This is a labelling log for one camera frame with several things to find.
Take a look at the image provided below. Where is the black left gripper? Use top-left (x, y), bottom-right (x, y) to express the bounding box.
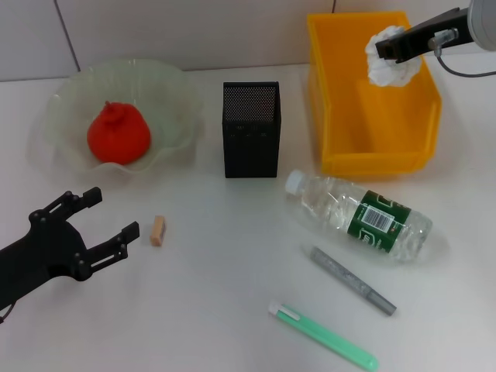
top-left (0, 187), bottom-right (140, 308)

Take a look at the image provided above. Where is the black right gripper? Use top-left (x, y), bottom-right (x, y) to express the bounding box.
top-left (374, 7), bottom-right (473, 64)

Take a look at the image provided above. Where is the white paper ball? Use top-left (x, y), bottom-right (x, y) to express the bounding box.
top-left (365, 25), bottom-right (422, 88)

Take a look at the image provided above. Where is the orange fruit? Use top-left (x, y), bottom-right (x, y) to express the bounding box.
top-left (86, 100), bottom-right (152, 167)

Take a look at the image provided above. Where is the clear plastic water bottle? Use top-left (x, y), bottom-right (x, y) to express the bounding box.
top-left (284, 169), bottom-right (433, 265)

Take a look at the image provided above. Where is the green glass fruit plate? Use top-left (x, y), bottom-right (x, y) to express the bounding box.
top-left (29, 57), bottom-right (205, 177)

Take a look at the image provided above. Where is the black mesh pen holder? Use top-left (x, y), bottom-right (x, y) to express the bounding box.
top-left (222, 81), bottom-right (281, 179)

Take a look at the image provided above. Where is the grey marker pen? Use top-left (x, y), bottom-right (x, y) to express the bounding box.
top-left (309, 246), bottom-right (398, 317)

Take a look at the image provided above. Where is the green pen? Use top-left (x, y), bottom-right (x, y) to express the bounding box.
top-left (267, 302), bottom-right (380, 372)

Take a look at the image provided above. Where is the small wooden block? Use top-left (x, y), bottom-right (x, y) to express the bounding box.
top-left (150, 215), bottom-right (168, 248)

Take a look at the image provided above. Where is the yellow plastic bin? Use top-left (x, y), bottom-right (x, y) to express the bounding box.
top-left (306, 11), bottom-right (443, 177)

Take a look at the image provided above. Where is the left gripper cable with plug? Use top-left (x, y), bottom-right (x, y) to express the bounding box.
top-left (0, 301), bottom-right (16, 325)

